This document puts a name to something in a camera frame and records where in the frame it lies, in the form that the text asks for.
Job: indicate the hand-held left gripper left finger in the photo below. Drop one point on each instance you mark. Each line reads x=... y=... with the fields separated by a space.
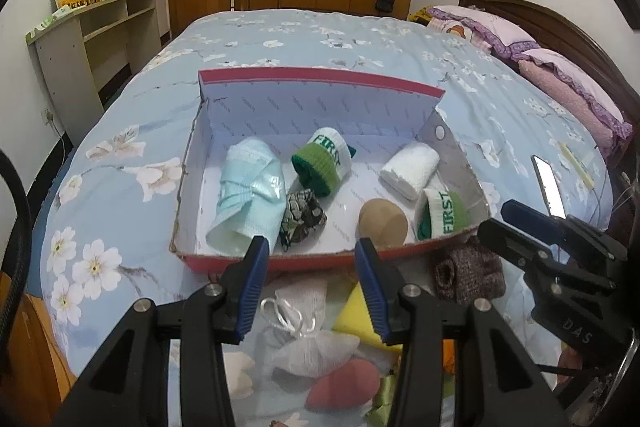
x=250 y=292

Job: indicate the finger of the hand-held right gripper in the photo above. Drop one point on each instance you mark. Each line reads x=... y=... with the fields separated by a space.
x=515 y=247
x=535 y=219

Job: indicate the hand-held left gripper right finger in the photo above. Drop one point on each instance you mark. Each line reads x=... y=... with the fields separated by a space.
x=377 y=297

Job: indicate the yellow sponge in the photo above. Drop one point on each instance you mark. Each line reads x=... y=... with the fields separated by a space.
x=350 y=322

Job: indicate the purple knitted sock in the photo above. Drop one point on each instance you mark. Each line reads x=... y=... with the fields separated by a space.
x=465 y=272

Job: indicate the beige powder puff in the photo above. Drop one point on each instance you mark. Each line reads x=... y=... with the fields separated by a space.
x=382 y=222

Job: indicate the green white wristband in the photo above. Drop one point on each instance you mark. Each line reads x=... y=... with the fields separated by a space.
x=320 y=162
x=445 y=212

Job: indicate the black wave-patterned pouch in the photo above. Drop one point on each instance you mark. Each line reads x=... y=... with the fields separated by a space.
x=302 y=217

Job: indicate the pink makeup sponge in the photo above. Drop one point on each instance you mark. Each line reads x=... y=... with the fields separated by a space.
x=345 y=384

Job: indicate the blue face mask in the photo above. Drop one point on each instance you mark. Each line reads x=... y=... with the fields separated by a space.
x=245 y=197

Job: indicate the green satin ribbon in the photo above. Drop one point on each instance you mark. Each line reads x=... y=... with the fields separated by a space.
x=385 y=399

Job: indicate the white waffle towel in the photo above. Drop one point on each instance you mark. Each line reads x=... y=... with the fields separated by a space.
x=407 y=169

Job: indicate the pink cardboard box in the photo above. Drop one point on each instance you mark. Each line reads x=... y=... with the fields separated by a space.
x=300 y=107

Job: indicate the smartphone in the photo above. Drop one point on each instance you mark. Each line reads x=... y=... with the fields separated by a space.
x=547 y=182

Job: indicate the pale yellow strip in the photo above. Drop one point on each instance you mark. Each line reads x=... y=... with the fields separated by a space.
x=577 y=163

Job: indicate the pink frilled pillow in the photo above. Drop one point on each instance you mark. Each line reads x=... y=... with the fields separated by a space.
x=570 y=92

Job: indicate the dark wooden headboard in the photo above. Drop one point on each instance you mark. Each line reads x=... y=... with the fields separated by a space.
x=565 y=32

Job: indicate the purple frilled pillow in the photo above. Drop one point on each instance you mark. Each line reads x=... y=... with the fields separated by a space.
x=485 y=32

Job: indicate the cartoon print cloth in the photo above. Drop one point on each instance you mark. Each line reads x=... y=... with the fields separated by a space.
x=456 y=29

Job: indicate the black hanging bag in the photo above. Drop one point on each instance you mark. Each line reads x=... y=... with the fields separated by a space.
x=385 y=2

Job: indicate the beige shelf unit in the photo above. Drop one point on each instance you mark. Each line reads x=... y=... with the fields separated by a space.
x=65 y=57

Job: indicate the green white packet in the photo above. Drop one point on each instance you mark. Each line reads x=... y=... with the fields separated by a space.
x=52 y=22

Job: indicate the wall socket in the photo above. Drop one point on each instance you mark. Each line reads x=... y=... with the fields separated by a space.
x=48 y=117

